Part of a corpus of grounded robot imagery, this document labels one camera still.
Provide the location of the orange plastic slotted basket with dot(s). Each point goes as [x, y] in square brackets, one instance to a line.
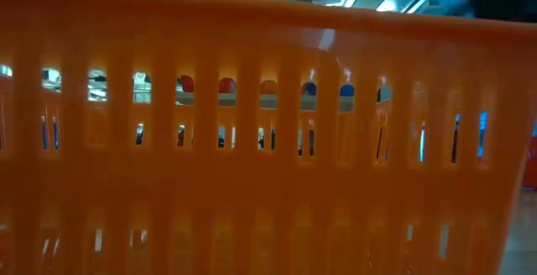
[268, 191]
[268, 87]

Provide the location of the blue plastic slotted basket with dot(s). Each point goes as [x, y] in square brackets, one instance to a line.
[346, 90]

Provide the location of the red plastic slotted basket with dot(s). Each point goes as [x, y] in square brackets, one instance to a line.
[186, 84]

